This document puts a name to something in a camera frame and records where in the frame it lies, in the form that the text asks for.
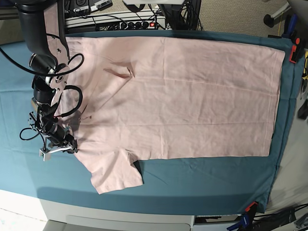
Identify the blue clamp top right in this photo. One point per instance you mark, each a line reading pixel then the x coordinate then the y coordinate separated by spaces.
pixel 289 27

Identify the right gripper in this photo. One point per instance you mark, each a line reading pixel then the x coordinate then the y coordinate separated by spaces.
pixel 48 128

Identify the orange black clamp right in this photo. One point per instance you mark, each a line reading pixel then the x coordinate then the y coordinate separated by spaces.
pixel 296 51

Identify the pink T-shirt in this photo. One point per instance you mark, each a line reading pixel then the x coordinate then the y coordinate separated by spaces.
pixel 166 98

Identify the blue black clamp bottom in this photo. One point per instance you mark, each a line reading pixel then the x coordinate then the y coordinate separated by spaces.
pixel 246 219

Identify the teal table cloth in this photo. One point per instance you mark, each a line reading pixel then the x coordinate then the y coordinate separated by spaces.
pixel 191 186

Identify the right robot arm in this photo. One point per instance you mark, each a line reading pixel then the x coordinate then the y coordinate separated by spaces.
pixel 42 24

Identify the yellow handled pliers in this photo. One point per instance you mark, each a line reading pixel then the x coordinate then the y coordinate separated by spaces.
pixel 304 82

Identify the black chair caster wheel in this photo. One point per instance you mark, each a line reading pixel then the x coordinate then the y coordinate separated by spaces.
pixel 269 20

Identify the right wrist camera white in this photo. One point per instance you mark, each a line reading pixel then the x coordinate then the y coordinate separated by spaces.
pixel 45 154

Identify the white power strip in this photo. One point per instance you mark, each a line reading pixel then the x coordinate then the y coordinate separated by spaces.
pixel 152 24

